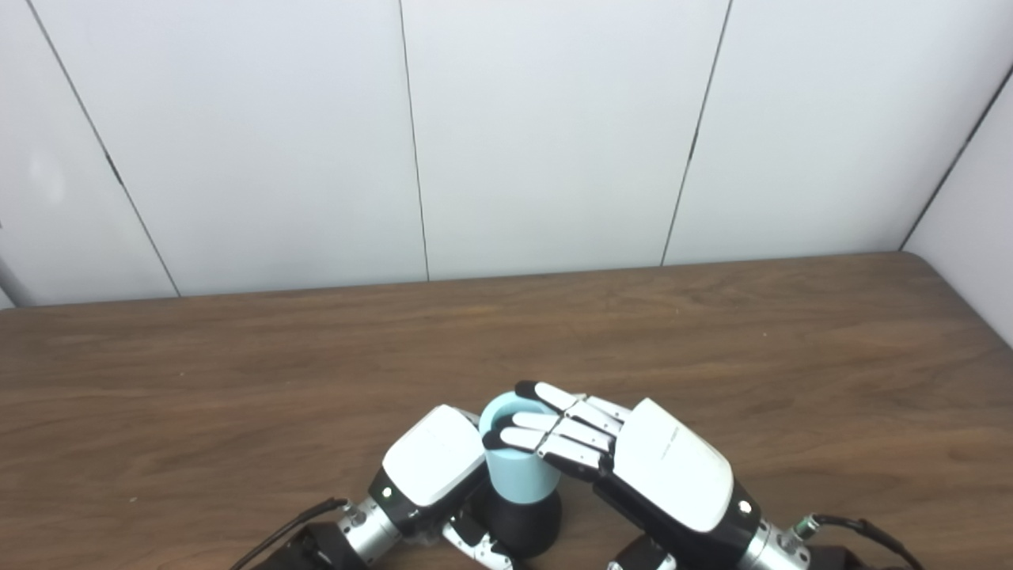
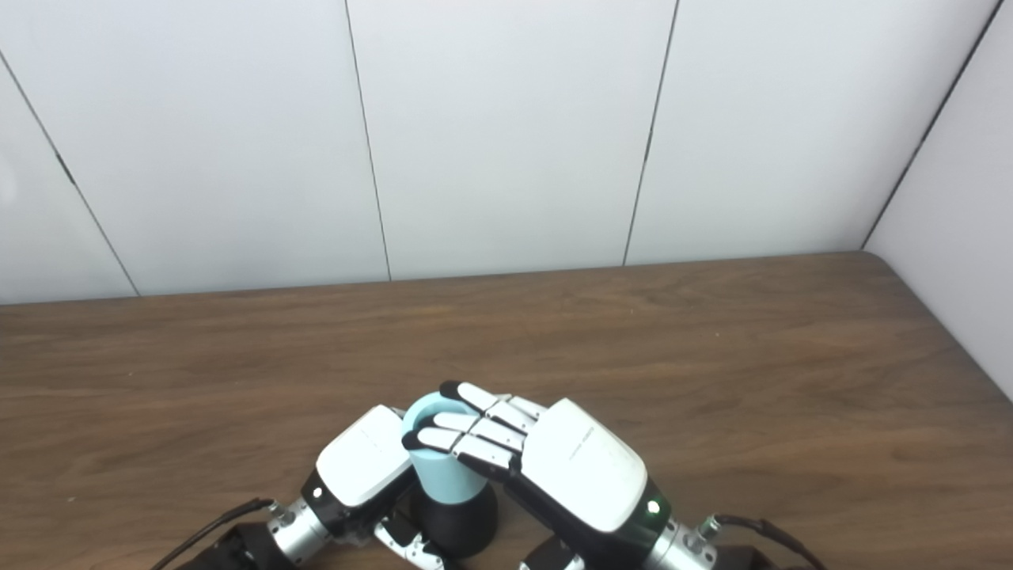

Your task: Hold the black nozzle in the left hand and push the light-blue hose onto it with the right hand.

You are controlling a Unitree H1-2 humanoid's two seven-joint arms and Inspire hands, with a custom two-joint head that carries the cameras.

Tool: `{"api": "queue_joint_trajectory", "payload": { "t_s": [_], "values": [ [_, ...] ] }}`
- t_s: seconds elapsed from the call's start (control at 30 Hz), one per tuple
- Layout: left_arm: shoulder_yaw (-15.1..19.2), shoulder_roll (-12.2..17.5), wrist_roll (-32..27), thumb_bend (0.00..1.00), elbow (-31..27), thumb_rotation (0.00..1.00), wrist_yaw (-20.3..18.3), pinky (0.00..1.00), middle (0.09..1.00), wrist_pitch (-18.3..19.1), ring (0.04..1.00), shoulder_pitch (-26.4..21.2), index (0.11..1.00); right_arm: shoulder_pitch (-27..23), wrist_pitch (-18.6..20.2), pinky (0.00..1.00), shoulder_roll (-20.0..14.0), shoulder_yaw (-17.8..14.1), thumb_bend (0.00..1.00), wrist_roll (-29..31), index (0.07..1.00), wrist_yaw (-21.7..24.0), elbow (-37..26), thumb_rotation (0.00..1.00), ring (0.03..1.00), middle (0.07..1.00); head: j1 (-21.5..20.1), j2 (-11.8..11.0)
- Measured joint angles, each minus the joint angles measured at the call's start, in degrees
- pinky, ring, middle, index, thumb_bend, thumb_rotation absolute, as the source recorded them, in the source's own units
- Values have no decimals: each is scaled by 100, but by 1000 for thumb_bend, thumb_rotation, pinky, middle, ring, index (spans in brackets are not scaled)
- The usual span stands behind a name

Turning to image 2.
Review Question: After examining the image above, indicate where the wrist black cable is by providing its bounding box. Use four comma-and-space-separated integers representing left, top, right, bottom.
149, 497, 275, 570
696, 514, 829, 570

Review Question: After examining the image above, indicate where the light-blue hose piece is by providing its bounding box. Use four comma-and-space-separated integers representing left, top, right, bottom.
400, 392, 490, 504

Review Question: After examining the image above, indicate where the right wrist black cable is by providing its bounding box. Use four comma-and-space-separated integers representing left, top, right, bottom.
696, 514, 829, 570

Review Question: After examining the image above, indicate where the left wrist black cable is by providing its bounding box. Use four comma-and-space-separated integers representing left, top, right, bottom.
149, 497, 275, 570

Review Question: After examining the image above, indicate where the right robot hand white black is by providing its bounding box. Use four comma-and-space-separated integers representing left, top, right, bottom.
401, 381, 673, 557

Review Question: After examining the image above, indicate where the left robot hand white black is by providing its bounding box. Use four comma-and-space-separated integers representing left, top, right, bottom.
301, 405, 446, 570

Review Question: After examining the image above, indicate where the black nozzle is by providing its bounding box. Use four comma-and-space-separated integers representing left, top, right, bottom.
418, 481, 500, 559

